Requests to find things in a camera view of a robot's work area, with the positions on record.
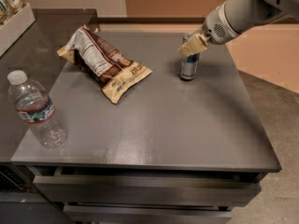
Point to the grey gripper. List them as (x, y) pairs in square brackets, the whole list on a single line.
[(215, 27)]

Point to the redbull can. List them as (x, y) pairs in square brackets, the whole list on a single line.
[(189, 65)]

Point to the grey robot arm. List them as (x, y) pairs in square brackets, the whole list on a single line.
[(233, 18)]

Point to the brown chip bag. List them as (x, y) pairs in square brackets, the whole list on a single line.
[(114, 73)]

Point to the clear plastic water bottle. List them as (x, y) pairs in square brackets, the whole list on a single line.
[(32, 102)]

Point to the white snack tray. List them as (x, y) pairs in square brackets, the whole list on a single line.
[(13, 29)]

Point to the grey upper drawer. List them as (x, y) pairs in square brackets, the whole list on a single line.
[(147, 189)]

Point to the grey drawer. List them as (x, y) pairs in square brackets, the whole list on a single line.
[(147, 189), (138, 215)]

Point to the snack packets in tray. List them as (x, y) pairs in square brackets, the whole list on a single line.
[(8, 8)]

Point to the grey lower drawer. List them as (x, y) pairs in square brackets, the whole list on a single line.
[(138, 215)]

